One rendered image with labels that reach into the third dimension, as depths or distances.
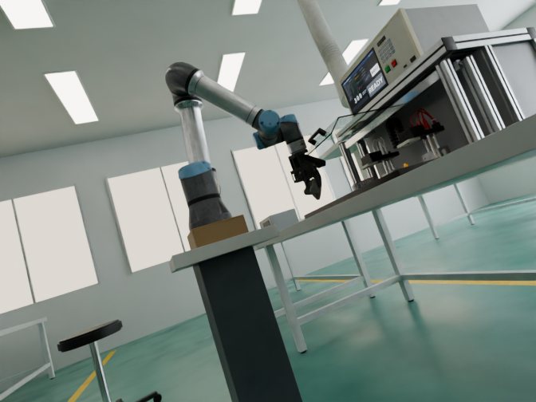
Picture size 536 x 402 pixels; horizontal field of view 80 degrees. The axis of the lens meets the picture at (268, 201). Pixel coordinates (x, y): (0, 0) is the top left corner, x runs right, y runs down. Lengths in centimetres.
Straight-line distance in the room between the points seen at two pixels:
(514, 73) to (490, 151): 71
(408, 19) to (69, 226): 537
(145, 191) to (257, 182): 198
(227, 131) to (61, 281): 369
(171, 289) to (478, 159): 520
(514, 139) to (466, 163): 9
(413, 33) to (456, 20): 24
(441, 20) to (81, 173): 546
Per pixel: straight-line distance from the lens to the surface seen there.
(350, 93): 157
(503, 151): 67
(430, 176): 77
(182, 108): 134
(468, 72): 125
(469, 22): 155
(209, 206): 105
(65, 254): 581
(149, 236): 563
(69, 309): 578
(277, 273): 209
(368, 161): 140
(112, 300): 565
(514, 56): 142
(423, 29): 137
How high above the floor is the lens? 69
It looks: 8 degrees up
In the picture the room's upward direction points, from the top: 19 degrees counter-clockwise
